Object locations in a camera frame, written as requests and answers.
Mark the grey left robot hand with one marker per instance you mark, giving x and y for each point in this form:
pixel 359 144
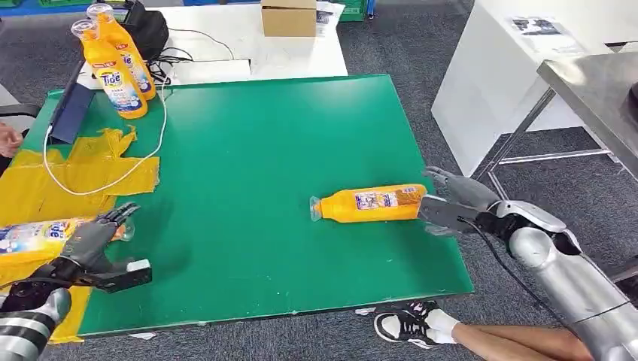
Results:
pixel 89 244

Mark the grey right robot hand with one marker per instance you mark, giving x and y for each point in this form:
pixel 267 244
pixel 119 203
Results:
pixel 463 197

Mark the orange drink bottle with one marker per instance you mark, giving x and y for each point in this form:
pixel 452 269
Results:
pixel 134 62
pixel 117 74
pixel 369 203
pixel 35 239

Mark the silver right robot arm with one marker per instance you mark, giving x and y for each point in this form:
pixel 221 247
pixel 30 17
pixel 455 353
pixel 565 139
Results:
pixel 578 284

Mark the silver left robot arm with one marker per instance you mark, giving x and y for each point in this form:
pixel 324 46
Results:
pixel 25 334

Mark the white paper scrap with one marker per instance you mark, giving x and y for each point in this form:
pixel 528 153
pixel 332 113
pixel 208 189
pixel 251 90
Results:
pixel 143 336
pixel 365 311

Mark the white cabinet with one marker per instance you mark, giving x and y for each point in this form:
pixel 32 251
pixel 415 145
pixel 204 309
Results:
pixel 488 84

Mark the white sock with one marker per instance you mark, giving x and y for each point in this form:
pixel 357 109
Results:
pixel 443 324

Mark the dark blue flat box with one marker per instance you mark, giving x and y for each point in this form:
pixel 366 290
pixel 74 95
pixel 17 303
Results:
pixel 72 114

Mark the person's hand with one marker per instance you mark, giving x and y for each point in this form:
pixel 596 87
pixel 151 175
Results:
pixel 7 140

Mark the black and white shoe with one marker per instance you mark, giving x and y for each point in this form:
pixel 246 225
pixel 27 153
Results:
pixel 404 324

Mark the person's leg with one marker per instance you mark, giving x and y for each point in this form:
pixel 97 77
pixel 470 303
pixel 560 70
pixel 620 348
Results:
pixel 513 344

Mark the steel bench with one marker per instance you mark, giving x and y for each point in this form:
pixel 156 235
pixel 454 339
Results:
pixel 593 89

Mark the green table mat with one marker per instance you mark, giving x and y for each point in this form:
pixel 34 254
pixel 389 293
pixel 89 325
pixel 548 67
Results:
pixel 259 199

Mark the printed paper sheet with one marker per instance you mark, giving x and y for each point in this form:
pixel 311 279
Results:
pixel 537 26

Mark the long white box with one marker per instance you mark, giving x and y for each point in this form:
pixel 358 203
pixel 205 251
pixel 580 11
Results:
pixel 212 71

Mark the black bag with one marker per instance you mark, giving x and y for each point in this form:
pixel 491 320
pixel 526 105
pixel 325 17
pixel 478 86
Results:
pixel 149 35

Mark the green crate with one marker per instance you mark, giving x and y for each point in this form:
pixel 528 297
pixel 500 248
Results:
pixel 353 9

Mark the printed papers on table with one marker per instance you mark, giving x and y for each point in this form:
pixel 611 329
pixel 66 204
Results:
pixel 329 19

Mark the white table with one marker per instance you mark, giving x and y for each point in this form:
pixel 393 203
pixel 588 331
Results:
pixel 284 55

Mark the brown cardboard box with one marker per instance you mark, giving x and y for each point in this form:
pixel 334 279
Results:
pixel 289 20

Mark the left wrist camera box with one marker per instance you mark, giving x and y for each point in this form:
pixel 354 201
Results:
pixel 127 275

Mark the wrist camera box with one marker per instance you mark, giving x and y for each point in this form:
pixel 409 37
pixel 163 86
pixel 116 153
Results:
pixel 533 214
pixel 127 275

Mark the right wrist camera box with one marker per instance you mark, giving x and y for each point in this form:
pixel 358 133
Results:
pixel 533 214

